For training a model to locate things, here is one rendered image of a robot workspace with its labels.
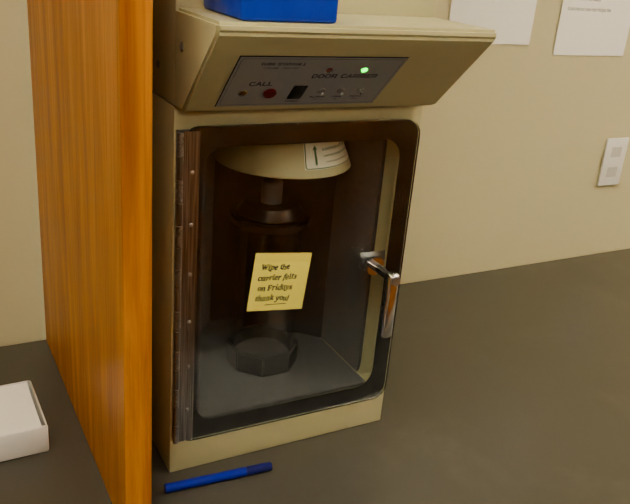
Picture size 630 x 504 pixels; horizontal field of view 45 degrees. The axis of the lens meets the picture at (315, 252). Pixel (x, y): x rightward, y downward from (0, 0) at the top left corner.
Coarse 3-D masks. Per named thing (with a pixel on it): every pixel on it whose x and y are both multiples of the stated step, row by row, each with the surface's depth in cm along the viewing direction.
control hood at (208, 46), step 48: (192, 48) 73; (240, 48) 70; (288, 48) 73; (336, 48) 75; (384, 48) 77; (432, 48) 80; (480, 48) 83; (192, 96) 76; (384, 96) 87; (432, 96) 90
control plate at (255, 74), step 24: (240, 72) 74; (264, 72) 75; (288, 72) 76; (312, 72) 78; (336, 72) 79; (384, 72) 82; (240, 96) 78; (312, 96) 82; (336, 96) 84; (360, 96) 85
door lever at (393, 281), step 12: (372, 264) 99; (384, 276) 96; (396, 276) 95; (384, 288) 96; (396, 288) 96; (384, 300) 97; (396, 300) 97; (384, 312) 97; (384, 324) 97; (384, 336) 98
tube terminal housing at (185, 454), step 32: (160, 0) 80; (192, 0) 77; (352, 0) 85; (384, 0) 87; (416, 0) 89; (160, 32) 81; (160, 64) 82; (160, 96) 84; (160, 128) 85; (160, 160) 86; (160, 192) 88; (160, 224) 89; (160, 256) 91; (160, 288) 92; (160, 320) 94; (160, 352) 95; (160, 384) 97; (160, 416) 98; (320, 416) 107; (352, 416) 110; (160, 448) 100; (192, 448) 98; (224, 448) 101; (256, 448) 103
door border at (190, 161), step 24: (192, 144) 81; (192, 168) 82; (192, 192) 83; (192, 216) 84; (192, 240) 86; (192, 264) 87; (192, 288) 88; (192, 312) 89; (192, 336) 90; (192, 360) 92; (192, 384) 93; (192, 408) 94; (192, 432) 96
